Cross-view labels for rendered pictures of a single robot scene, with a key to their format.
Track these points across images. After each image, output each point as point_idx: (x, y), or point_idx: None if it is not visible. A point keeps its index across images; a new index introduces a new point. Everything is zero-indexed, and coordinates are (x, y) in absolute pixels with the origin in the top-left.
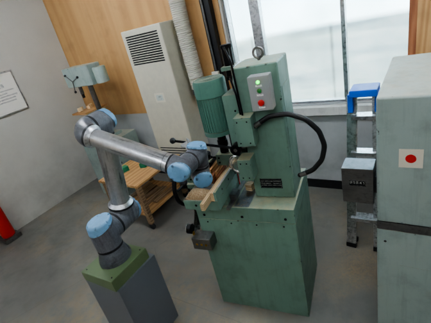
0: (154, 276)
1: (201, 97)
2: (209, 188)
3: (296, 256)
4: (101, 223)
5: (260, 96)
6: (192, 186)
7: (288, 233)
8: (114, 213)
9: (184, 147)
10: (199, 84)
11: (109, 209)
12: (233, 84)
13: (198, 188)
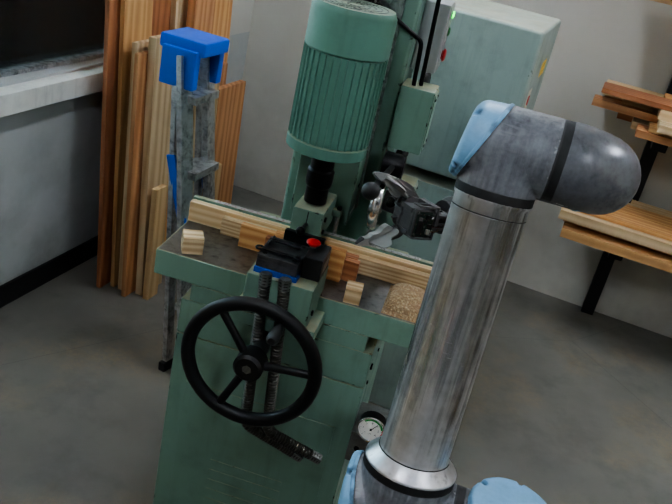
0: None
1: (387, 54)
2: (375, 288)
3: (382, 349)
4: (533, 493)
5: (444, 42)
6: (317, 330)
7: None
8: (456, 486)
9: (404, 192)
10: (394, 20)
11: (451, 487)
12: (400, 19)
13: (370, 302)
